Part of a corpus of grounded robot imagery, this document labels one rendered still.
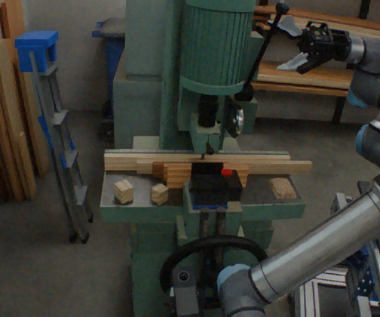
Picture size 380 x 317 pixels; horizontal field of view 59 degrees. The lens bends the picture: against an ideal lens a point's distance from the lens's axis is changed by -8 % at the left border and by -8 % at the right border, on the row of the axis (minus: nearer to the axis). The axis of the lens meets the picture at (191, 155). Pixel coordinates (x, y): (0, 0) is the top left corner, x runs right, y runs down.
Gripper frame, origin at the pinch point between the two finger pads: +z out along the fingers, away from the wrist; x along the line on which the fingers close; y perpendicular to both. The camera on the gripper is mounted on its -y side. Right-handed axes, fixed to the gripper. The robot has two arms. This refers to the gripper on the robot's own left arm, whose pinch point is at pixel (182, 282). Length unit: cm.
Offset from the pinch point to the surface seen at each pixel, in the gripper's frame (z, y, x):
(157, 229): 22.6, -7.5, -5.5
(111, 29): 178, -112, -35
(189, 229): 10.7, -9.9, 3.1
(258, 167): 33.2, -21.8, 27.5
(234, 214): 9.1, -13.2, 14.7
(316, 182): 186, 12, 113
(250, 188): 27.5, -16.4, 23.4
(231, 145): 70, -28, 26
